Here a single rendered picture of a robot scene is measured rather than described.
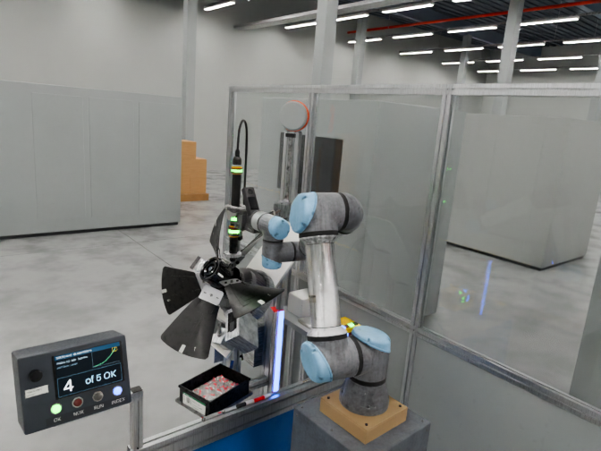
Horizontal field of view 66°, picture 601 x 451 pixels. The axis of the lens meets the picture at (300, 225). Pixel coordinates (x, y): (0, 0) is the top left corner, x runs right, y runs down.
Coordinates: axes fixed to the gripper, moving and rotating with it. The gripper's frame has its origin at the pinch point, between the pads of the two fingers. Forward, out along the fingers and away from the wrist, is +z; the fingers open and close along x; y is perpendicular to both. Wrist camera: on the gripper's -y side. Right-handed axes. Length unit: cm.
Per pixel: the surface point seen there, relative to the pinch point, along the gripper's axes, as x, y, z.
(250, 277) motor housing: 11.5, 33.2, 0.3
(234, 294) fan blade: -5.7, 32.7, -14.8
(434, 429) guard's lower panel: 70, 93, -64
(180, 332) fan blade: -20, 52, 2
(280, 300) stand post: 34, 50, 7
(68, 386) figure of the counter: -73, 35, -45
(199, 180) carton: 365, 107, 742
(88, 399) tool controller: -68, 39, -46
